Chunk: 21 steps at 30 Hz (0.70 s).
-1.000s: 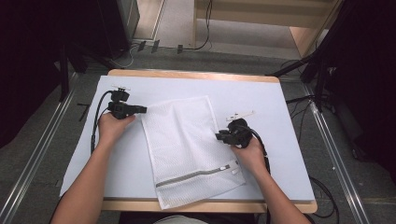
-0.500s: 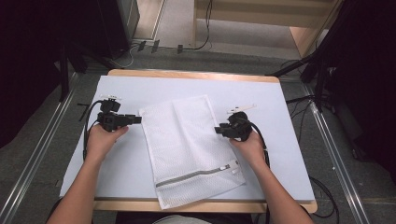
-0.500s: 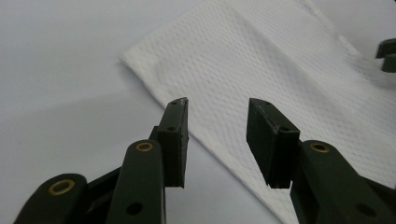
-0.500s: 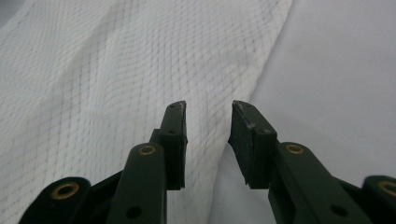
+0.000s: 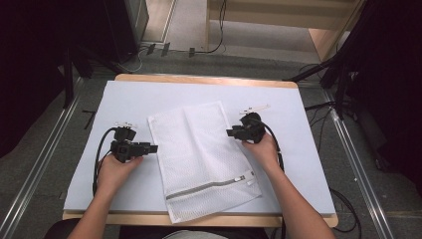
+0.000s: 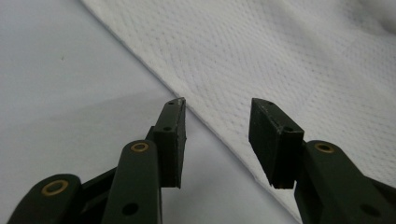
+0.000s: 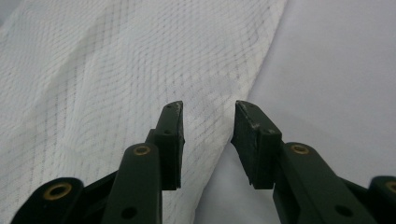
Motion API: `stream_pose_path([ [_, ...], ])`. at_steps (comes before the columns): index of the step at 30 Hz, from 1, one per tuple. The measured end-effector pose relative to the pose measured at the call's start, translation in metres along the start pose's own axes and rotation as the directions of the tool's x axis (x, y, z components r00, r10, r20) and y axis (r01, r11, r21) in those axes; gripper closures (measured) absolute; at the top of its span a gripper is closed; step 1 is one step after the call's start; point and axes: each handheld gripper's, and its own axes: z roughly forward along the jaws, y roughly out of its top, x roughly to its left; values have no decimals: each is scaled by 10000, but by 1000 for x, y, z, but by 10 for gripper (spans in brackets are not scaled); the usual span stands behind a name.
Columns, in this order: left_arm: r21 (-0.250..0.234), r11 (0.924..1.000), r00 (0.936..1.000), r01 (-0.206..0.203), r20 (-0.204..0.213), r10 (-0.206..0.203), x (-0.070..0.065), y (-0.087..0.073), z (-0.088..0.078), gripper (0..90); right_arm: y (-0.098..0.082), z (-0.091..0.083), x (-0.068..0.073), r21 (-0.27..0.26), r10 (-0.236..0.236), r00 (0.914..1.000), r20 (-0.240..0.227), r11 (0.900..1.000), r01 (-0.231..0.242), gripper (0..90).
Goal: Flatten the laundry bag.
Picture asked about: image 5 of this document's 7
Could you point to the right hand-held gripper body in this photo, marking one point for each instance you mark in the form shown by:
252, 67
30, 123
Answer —
252, 127

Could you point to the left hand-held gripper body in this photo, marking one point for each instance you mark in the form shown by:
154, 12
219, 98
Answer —
126, 147

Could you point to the white mesh laundry bag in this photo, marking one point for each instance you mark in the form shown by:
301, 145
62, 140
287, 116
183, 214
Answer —
202, 159

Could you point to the person's right hand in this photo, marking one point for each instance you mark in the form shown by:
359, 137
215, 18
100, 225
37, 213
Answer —
263, 152

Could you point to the person's left hand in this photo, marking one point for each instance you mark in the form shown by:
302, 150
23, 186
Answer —
114, 174

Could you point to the white table mat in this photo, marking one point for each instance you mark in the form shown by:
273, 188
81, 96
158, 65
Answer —
132, 109

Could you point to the wooden table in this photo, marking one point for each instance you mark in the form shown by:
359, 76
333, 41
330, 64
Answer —
205, 79

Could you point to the person's dark clothing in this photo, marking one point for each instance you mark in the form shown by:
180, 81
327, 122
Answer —
146, 234

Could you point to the black metal stand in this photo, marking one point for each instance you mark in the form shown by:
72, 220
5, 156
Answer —
335, 73

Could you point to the light wooden furniture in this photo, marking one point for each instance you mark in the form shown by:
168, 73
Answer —
275, 13

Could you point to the black cabinet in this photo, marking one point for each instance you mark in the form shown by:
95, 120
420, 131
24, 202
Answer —
122, 26

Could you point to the aluminium floor rail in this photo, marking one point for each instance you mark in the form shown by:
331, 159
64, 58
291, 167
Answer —
360, 169
36, 166

